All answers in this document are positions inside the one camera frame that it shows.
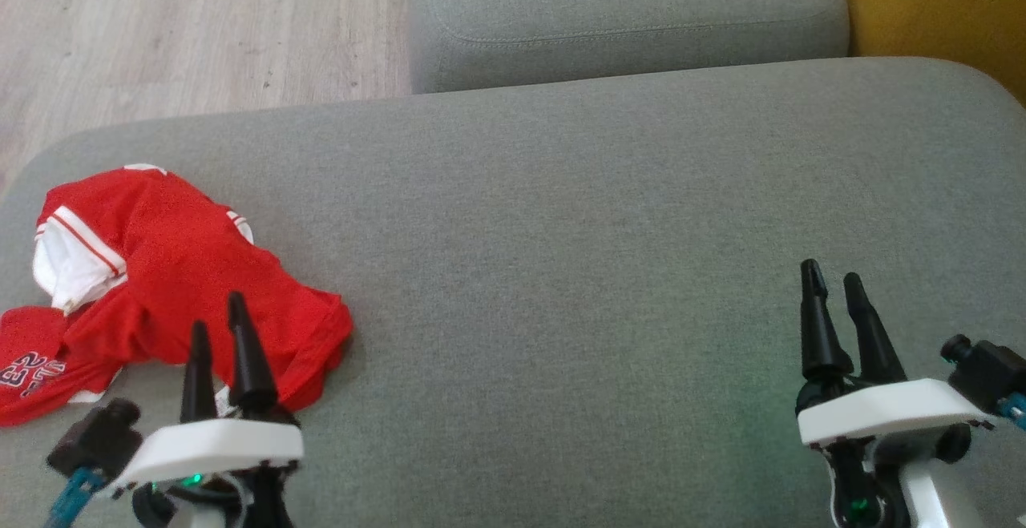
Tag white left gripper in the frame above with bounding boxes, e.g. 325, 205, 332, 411
111, 292, 306, 491

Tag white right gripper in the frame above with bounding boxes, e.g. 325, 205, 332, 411
796, 259, 996, 447

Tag red white-sleeved Bulls T-shirt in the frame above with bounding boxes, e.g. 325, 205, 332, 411
32, 163, 354, 414

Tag red white-striped Bulls shorts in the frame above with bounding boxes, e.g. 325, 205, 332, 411
0, 306, 125, 427

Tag wide grey sofa seat cushion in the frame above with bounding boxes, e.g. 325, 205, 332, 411
0, 57, 1026, 528

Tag yellow sofa backrest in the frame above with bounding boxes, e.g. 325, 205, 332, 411
828, 0, 1026, 109

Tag left arm cable teal plug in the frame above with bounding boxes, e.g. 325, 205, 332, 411
44, 466, 109, 528

